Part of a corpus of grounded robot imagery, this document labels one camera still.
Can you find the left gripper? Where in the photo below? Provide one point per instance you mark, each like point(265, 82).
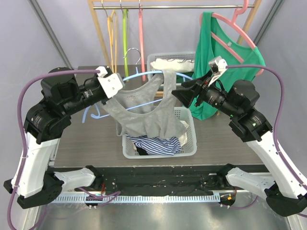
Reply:
point(96, 79)

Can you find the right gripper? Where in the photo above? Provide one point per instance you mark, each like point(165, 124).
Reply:
point(199, 90)

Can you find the grey tank top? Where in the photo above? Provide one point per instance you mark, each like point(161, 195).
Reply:
point(147, 110)

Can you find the blue plastic hanger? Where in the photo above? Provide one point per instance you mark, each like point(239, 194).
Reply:
point(137, 74)

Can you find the green tank top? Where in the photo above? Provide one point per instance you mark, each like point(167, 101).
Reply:
point(231, 75)

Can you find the blue white striped tank top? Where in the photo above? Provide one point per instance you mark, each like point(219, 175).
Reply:
point(157, 146)

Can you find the yellow plastic hanger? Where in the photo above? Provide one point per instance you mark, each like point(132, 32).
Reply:
point(112, 26)

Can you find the black tank top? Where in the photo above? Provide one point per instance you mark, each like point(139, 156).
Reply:
point(141, 151)

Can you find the lime green hanger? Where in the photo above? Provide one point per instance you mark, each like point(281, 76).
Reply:
point(125, 39)

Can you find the pink hanger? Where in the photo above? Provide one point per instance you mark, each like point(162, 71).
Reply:
point(141, 41)
point(213, 42)

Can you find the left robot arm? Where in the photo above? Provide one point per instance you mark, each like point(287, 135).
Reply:
point(35, 183)

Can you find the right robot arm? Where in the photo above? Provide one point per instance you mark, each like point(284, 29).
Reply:
point(283, 193)

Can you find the white cloth in back basket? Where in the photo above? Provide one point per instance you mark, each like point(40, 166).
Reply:
point(177, 65)

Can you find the white plastic laundry basket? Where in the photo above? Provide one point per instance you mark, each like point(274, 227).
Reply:
point(189, 149)

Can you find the wooden clothes rack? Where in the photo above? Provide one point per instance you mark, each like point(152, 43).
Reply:
point(100, 36)

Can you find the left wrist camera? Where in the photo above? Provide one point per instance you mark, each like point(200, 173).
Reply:
point(111, 83)

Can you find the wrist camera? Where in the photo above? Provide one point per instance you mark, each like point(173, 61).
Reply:
point(218, 67)
point(111, 83)

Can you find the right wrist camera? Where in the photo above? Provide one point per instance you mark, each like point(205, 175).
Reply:
point(218, 67)

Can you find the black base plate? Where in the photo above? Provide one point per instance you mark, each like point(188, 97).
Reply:
point(191, 180)

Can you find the white slotted cable duct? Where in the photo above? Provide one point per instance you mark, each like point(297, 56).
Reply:
point(84, 198)

